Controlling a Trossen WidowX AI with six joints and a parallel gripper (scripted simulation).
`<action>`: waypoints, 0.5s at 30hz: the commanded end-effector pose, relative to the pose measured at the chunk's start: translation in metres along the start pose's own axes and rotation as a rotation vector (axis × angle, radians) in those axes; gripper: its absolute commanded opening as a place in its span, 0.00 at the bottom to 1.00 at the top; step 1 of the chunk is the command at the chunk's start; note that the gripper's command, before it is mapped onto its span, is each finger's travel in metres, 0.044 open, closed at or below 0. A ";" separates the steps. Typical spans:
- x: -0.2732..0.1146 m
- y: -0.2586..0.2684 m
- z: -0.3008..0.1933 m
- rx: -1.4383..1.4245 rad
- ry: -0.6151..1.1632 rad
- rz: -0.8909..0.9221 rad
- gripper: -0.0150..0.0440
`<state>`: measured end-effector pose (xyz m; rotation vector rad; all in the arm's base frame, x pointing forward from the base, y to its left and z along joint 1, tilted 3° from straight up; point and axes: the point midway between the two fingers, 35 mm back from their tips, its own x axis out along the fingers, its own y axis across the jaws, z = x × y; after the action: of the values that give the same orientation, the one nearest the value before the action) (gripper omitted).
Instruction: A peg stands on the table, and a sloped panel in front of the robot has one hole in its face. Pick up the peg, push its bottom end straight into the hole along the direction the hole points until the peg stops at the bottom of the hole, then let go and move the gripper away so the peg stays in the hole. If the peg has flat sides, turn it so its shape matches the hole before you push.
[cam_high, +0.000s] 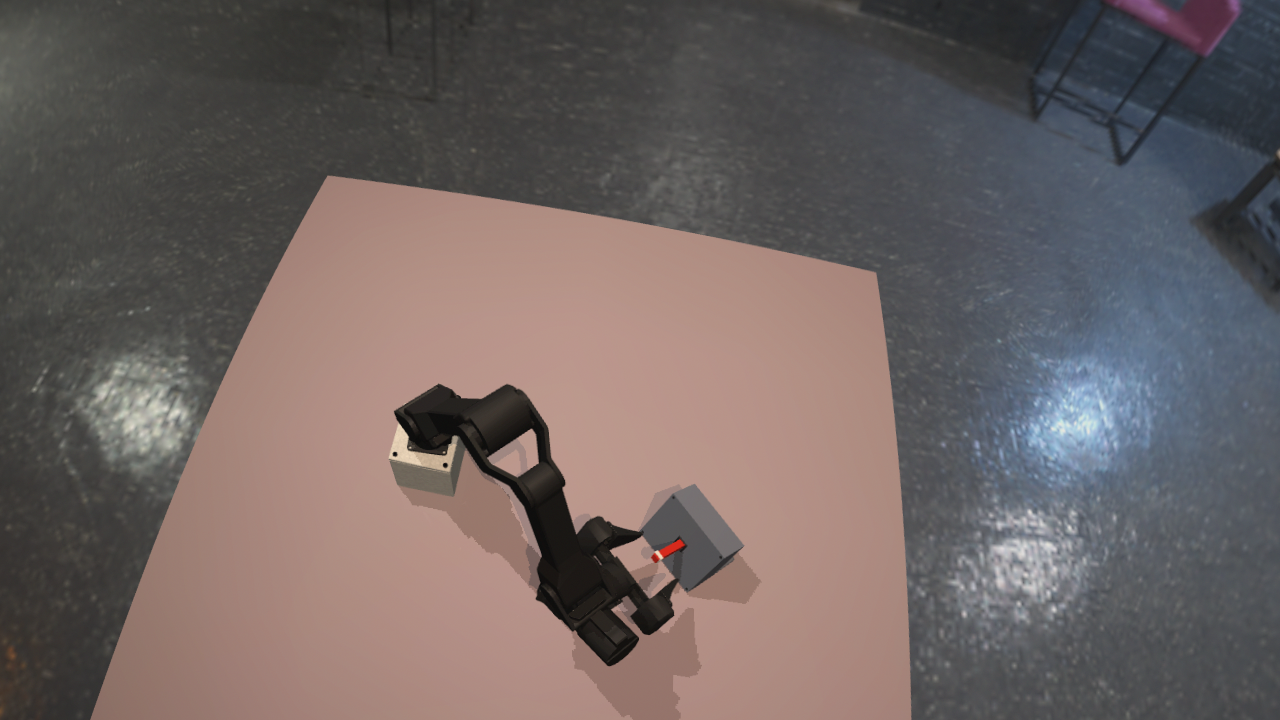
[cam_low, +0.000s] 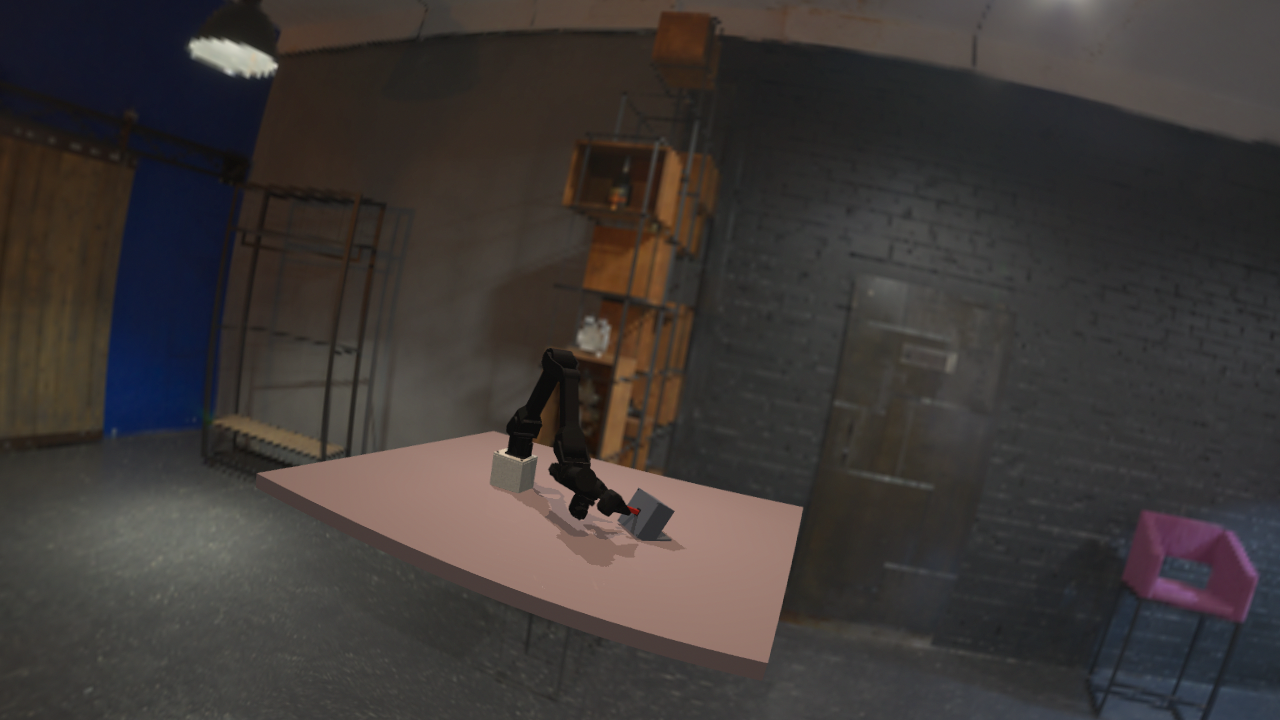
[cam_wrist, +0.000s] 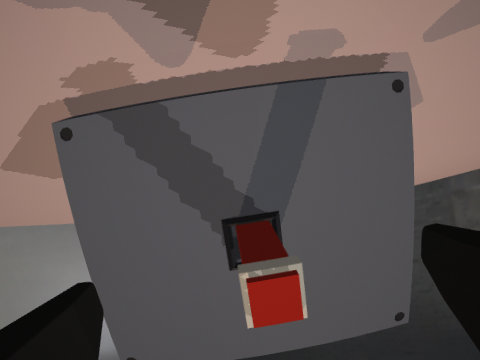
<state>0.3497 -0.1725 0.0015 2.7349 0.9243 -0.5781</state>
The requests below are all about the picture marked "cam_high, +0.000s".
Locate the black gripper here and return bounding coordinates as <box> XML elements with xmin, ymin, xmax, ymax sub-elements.
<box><xmin>577</xmin><ymin>516</ymin><xmax>678</xmax><ymax>635</ymax></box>

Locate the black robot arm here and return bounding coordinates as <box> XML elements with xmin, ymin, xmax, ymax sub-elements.
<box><xmin>394</xmin><ymin>384</ymin><xmax>639</xmax><ymax>666</ymax></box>

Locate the grey sloped panel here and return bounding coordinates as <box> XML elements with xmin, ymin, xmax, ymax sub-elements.
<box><xmin>640</xmin><ymin>483</ymin><xmax>744</xmax><ymax>592</ymax></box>

